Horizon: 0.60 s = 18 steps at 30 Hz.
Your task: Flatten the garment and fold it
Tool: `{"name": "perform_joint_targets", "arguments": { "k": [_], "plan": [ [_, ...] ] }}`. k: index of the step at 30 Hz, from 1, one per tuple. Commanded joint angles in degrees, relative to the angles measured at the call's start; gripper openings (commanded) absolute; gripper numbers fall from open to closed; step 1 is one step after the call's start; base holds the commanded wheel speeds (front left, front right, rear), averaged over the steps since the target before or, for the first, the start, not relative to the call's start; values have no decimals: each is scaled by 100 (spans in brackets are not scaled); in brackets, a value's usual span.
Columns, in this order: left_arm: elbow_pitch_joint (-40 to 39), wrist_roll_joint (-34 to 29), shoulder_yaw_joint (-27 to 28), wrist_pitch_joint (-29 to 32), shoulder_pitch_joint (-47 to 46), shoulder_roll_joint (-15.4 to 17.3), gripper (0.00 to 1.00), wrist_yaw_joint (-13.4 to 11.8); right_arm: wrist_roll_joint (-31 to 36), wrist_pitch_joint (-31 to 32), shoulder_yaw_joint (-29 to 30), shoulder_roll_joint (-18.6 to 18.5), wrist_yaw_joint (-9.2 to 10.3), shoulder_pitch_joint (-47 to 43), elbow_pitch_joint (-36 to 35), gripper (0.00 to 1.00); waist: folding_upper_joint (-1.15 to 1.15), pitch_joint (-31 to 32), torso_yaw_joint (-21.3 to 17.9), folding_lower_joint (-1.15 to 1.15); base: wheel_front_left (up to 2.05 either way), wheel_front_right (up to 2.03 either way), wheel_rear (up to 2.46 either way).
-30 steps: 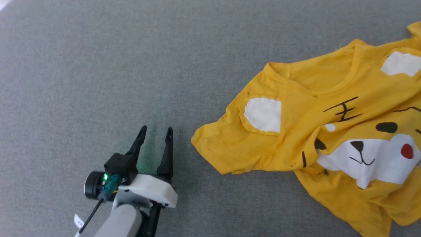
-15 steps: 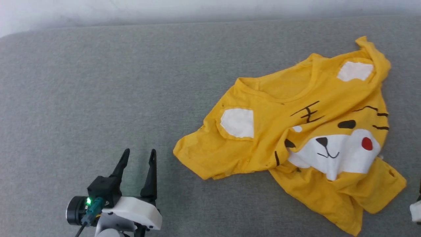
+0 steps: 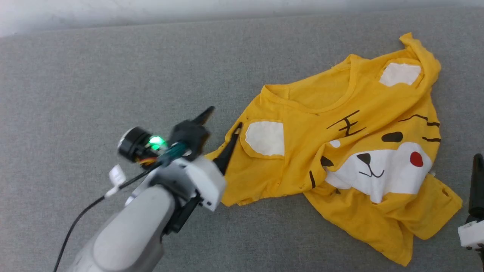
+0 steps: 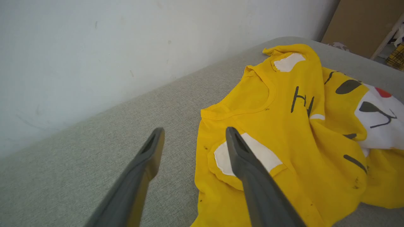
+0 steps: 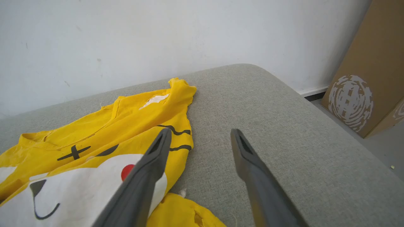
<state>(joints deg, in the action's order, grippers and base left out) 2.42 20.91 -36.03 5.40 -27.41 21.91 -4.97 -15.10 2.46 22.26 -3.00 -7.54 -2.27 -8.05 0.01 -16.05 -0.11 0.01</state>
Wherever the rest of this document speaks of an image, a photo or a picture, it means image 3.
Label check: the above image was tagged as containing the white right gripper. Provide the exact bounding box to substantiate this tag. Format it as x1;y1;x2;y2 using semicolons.
458;153;484;250

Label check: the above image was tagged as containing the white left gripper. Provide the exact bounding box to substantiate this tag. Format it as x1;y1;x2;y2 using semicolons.
151;106;243;212

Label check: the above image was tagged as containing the white cable clip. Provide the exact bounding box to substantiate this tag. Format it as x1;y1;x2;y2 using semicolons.
104;164;127;199

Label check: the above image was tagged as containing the teal left cable connector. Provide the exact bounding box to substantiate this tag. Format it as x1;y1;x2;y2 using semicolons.
157;142;191;167

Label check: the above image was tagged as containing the grey fabric sofa cushion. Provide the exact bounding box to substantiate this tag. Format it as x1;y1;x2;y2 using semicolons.
0;6;484;272

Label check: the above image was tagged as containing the yellow tiger face t-shirt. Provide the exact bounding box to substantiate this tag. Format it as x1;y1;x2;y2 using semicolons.
205;32;463;267

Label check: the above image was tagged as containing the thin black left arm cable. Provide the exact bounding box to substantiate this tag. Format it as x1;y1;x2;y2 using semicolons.
53;162;167;272

